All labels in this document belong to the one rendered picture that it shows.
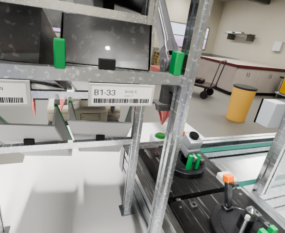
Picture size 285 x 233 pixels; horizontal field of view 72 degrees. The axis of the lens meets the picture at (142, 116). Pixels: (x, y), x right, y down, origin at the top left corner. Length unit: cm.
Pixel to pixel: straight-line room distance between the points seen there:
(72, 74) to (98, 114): 104
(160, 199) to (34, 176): 52
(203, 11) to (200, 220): 44
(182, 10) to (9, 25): 1004
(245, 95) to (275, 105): 357
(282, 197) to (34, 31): 81
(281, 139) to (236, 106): 360
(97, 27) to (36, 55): 9
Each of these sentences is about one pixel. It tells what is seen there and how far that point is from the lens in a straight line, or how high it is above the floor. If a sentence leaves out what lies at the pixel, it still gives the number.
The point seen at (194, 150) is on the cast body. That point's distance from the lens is 64.
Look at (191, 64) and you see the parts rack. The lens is 30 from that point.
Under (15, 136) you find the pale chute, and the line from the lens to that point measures 48.
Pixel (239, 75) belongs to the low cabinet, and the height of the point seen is 63.
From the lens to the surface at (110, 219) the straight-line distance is 65.
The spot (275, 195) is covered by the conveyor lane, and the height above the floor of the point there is 95.
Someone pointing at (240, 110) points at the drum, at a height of 25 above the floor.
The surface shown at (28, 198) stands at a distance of 73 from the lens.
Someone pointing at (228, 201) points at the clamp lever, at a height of 102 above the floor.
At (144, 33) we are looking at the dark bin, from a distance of 32.
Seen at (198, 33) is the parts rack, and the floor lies 137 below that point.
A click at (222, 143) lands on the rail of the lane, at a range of 97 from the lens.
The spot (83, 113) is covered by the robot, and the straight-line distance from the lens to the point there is 127.
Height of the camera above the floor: 136
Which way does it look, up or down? 22 degrees down
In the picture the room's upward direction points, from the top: 8 degrees clockwise
